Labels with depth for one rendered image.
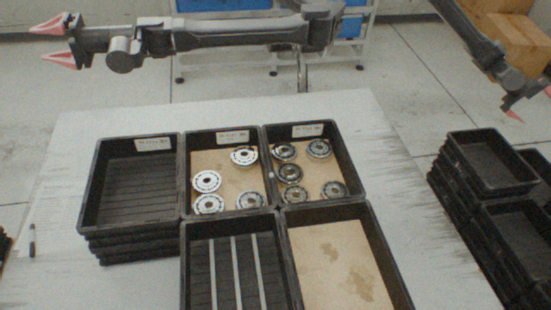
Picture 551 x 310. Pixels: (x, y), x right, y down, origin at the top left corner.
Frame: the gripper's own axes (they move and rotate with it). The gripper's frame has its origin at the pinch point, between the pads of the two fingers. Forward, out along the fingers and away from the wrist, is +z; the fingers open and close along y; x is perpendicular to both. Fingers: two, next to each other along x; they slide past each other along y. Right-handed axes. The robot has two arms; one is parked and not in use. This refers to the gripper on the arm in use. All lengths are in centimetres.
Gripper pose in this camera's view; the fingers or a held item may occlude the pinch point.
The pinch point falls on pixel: (40, 43)
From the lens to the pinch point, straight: 96.3
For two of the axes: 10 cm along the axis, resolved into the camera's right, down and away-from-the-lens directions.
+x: -2.1, -6.9, 6.9
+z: -9.8, 1.1, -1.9
